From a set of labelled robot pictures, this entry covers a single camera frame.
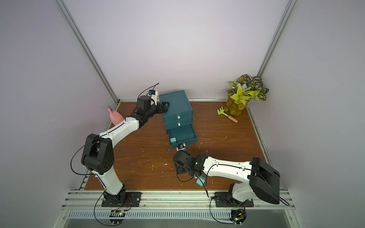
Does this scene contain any left electronics board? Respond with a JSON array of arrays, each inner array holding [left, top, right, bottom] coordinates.
[[109, 210, 126, 226]]

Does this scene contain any electronics board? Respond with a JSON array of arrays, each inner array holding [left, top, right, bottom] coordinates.
[[230, 209, 247, 226], [109, 210, 126, 226]]

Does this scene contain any green toy rake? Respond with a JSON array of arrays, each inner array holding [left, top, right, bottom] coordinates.
[[217, 107, 238, 123]]

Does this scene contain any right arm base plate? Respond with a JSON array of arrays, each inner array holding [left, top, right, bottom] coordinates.
[[213, 192, 254, 208]]

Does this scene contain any artificial plant in vase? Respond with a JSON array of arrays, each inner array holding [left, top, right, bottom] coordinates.
[[223, 74, 269, 116]]

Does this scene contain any teal plug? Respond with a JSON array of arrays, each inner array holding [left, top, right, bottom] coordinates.
[[196, 176, 205, 187], [170, 137, 176, 144]]

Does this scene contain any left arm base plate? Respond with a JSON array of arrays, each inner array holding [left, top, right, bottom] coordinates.
[[101, 192, 142, 208]]

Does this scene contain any aluminium front rail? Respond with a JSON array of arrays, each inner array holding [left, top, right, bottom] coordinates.
[[61, 190, 296, 211]]

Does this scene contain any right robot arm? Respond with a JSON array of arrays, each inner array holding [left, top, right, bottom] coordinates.
[[173, 150, 290, 206]]

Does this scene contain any pink spray bottle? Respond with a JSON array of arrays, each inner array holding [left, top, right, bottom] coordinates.
[[108, 106, 125, 126]]

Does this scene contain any teal drawer cabinet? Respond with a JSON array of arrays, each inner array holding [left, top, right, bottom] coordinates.
[[159, 90, 197, 150]]

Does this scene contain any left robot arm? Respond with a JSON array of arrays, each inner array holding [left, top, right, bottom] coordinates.
[[81, 95, 170, 204]]

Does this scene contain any right electronics board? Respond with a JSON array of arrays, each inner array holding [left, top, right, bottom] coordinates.
[[230, 209, 247, 226]]

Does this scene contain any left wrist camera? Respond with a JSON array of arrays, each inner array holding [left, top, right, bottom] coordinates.
[[148, 89, 158, 105]]

